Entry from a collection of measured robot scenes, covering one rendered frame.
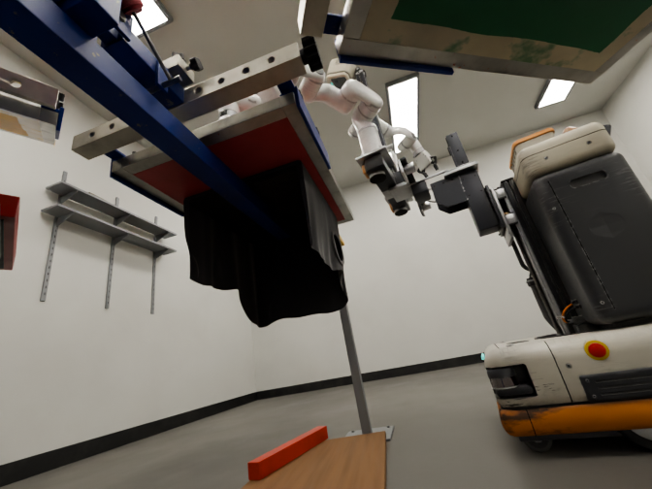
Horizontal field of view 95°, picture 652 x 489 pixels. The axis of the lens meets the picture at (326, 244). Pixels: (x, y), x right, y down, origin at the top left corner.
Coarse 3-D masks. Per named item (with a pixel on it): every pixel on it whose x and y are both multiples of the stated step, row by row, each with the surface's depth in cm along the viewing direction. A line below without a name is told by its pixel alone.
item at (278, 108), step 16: (288, 96) 77; (256, 112) 79; (272, 112) 78; (288, 112) 79; (208, 128) 82; (224, 128) 80; (240, 128) 81; (256, 128) 82; (304, 128) 85; (208, 144) 84; (304, 144) 91; (128, 160) 87; (144, 160) 86; (160, 160) 87; (320, 160) 100; (128, 176) 91; (160, 192) 101; (336, 192) 120; (176, 208) 111
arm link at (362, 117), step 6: (360, 102) 141; (360, 108) 140; (366, 108) 137; (354, 114) 143; (360, 114) 141; (366, 114) 140; (372, 114) 140; (354, 120) 143; (360, 120) 141; (366, 120) 142; (354, 126) 145; (360, 126) 139; (366, 126) 138; (372, 126) 138
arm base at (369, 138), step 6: (360, 132) 139; (366, 132) 137; (372, 132) 136; (360, 138) 139; (366, 138) 136; (372, 138) 135; (378, 138) 137; (360, 144) 140; (366, 144) 135; (372, 144) 134; (378, 144) 134; (366, 150) 135; (390, 150) 135
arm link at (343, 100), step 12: (300, 84) 133; (312, 84) 128; (324, 84) 137; (348, 84) 132; (360, 84) 134; (312, 96) 134; (324, 96) 137; (336, 96) 137; (348, 96) 134; (360, 96) 133; (372, 96) 135; (336, 108) 141; (348, 108) 139; (372, 108) 136
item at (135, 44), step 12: (120, 36) 60; (132, 36) 62; (108, 48) 61; (120, 48) 61; (132, 48) 62; (144, 48) 65; (120, 60) 63; (132, 60) 64; (144, 60) 64; (132, 72) 66; (144, 72) 66; (144, 84) 69; (156, 96) 72; (168, 96) 73; (180, 96) 74; (168, 108) 76
